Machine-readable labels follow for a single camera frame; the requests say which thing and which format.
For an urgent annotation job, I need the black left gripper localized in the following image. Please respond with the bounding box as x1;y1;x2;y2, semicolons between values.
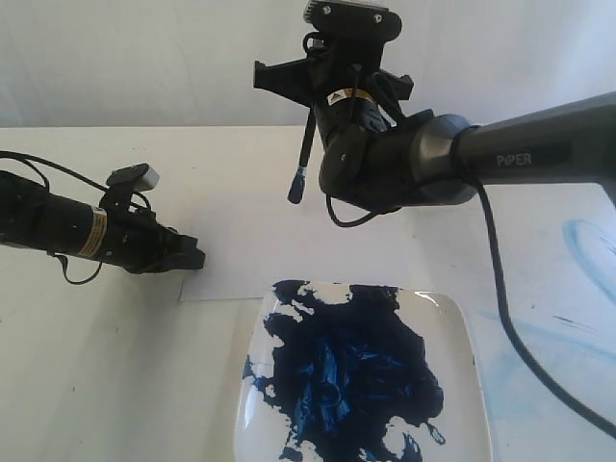
93;190;206;274

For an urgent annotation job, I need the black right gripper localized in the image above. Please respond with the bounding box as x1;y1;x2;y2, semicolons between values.
253;36;433;212

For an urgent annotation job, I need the black paintbrush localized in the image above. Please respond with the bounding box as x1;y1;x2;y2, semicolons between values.
287;108;316;205

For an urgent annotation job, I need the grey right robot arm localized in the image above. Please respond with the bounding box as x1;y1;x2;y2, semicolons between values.
253;33;615;214

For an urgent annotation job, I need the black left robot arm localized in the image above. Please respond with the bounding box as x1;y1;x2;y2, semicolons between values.
1;164;206;274

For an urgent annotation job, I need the white paper sheet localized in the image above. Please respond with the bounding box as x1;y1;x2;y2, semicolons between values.
182;191;411;301

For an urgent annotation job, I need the white square paint plate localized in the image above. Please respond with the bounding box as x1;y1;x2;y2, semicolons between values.
234;279;492;461

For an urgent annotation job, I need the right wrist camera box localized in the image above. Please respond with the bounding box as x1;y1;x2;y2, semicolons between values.
303;1;402;43

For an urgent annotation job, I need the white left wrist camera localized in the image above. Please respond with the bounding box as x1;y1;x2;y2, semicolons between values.
106;163;160;193

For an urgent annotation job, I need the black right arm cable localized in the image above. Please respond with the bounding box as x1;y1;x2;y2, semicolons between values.
324;62;616;442

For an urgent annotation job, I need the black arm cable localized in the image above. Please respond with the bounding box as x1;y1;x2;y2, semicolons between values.
324;62;616;442
0;150;160;285

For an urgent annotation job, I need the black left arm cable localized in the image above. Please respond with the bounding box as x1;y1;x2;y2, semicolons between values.
0;150;160;285

